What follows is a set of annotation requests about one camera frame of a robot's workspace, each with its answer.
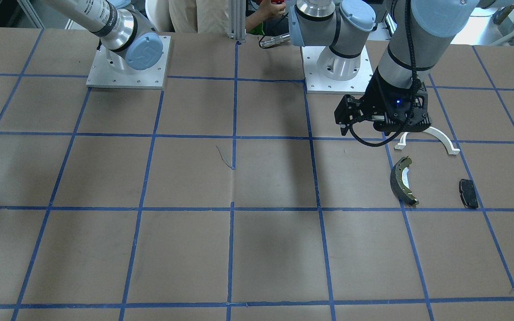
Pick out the white curved plastic part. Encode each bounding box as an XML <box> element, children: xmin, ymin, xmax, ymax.
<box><xmin>394</xmin><ymin>126</ymin><xmax>460</xmax><ymax>155</ymax></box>

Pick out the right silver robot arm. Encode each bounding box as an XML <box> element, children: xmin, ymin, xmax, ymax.
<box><xmin>46</xmin><ymin>0</ymin><xmax>164</xmax><ymax>70</ymax></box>

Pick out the person in beige shirt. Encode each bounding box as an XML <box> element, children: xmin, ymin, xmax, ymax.
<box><xmin>169</xmin><ymin>0</ymin><xmax>286</xmax><ymax>34</ymax></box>

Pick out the black brake pad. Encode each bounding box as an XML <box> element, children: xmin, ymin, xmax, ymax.
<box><xmin>459</xmin><ymin>179</ymin><xmax>479</xmax><ymax>209</ymax></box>

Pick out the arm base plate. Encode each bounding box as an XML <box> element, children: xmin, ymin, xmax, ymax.
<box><xmin>301</xmin><ymin>46</ymin><xmax>373</xmax><ymax>95</ymax></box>
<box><xmin>86</xmin><ymin>35</ymin><xmax>172</xmax><ymax>90</ymax></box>

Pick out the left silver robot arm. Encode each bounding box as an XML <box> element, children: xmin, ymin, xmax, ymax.
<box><xmin>285</xmin><ymin>0</ymin><xmax>514</xmax><ymax>140</ymax></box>

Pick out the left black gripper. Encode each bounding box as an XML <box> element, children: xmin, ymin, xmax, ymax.
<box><xmin>360</xmin><ymin>71</ymin><xmax>431</xmax><ymax>135</ymax></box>

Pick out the green brake shoe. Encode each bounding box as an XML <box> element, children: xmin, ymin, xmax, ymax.
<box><xmin>390</xmin><ymin>156</ymin><xmax>419</xmax><ymax>206</ymax></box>

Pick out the aluminium frame post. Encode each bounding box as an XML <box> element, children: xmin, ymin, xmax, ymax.
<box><xmin>227</xmin><ymin>0</ymin><xmax>247</xmax><ymax>43</ymax></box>

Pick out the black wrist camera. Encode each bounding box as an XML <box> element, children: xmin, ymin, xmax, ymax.
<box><xmin>334</xmin><ymin>94</ymin><xmax>367</xmax><ymax>136</ymax></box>

